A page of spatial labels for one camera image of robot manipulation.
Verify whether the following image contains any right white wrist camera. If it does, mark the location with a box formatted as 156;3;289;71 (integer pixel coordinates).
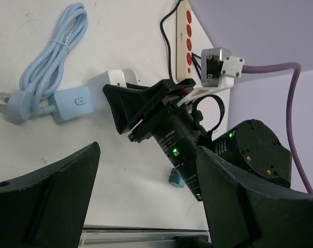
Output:
178;48;245;106

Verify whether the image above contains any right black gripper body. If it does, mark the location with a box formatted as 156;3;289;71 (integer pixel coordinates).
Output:
128;79;205;202

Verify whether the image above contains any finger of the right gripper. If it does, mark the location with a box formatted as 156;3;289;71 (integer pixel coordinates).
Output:
103;83;167;134

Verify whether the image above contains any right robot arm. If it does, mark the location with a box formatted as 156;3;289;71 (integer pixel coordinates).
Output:
103;79;292;201

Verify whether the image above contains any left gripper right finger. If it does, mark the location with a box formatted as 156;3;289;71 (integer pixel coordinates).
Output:
196;147;313;247

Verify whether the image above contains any beige red power strip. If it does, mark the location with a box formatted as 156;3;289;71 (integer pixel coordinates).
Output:
176;1;192;82

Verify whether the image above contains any white square charger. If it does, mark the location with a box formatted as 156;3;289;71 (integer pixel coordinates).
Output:
87;68;127;111

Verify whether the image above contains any small white plug adapter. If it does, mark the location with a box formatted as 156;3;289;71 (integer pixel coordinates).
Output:
123;68;140;85

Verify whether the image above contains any teal plug adapter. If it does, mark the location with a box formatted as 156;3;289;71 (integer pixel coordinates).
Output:
168;168;185;188

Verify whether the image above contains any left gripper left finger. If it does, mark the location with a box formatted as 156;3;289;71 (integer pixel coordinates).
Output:
0;142;100;247

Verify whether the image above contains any aluminium front rail frame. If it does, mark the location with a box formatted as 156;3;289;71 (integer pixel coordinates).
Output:
79;225;212;247

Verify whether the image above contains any light blue power strip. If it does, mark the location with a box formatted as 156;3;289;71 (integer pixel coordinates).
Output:
48;86;95;122

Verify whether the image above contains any light blue strip cord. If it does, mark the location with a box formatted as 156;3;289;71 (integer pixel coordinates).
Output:
0;2;90;125

